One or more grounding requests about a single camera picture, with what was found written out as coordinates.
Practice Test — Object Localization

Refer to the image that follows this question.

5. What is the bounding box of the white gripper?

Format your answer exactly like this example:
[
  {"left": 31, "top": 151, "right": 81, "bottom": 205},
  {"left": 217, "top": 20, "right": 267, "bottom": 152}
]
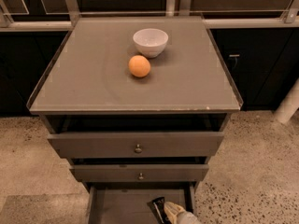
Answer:
[{"left": 164, "top": 202, "right": 202, "bottom": 224}]

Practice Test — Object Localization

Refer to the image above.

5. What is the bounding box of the black rxbar chocolate bar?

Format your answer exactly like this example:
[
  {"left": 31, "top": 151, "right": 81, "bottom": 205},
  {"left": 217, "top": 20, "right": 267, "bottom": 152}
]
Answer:
[{"left": 148, "top": 197, "right": 171, "bottom": 224}]

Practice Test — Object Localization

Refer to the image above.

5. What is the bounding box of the grey bottom drawer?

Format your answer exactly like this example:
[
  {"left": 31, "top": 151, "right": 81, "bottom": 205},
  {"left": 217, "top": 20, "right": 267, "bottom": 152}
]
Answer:
[{"left": 84, "top": 183, "right": 195, "bottom": 224}]

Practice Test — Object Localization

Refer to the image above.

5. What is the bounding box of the grey drawer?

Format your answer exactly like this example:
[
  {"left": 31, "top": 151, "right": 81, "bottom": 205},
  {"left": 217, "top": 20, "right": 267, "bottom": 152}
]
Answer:
[
  {"left": 84, "top": 183, "right": 195, "bottom": 224},
  {"left": 70, "top": 164, "right": 208, "bottom": 183},
  {"left": 48, "top": 132, "right": 224, "bottom": 159}
]

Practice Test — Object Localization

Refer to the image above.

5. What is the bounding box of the grey top drawer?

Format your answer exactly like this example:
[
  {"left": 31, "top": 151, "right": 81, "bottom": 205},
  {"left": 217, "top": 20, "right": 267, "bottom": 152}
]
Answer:
[{"left": 48, "top": 132, "right": 224, "bottom": 159}]

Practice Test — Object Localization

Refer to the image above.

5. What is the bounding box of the grey middle drawer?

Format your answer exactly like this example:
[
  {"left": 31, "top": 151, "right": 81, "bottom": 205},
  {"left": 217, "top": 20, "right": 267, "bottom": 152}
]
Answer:
[{"left": 70, "top": 164, "right": 208, "bottom": 183}]

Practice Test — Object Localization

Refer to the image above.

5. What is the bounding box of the grey drawer cabinet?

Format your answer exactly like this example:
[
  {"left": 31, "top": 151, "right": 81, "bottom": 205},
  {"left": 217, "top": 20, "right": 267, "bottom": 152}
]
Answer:
[{"left": 26, "top": 15, "right": 245, "bottom": 224}]

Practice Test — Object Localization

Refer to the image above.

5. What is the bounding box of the orange fruit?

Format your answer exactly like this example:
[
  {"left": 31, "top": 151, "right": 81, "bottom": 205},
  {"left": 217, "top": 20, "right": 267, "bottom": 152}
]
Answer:
[{"left": 128, "top": 55, "right": 151, "bottom": 77}]

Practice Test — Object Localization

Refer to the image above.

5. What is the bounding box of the white pipe leg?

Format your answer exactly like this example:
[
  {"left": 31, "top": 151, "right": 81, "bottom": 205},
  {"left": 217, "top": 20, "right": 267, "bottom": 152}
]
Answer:
[{"left": 274, "top": 78, "right": 299, "bottom": 124}]

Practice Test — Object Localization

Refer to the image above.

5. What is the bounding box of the white ceramic bowl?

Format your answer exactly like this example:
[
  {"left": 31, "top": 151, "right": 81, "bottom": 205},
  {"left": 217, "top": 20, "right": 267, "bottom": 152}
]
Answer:
[{"left": 133, "top": 28, "right": 168, "bottom": 58}]

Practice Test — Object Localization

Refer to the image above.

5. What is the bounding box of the metal rail frame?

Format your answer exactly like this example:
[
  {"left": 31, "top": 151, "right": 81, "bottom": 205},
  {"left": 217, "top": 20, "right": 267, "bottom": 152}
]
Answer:
[{"left": 0, "top": 0, "right": 299, "bottom": 31}]

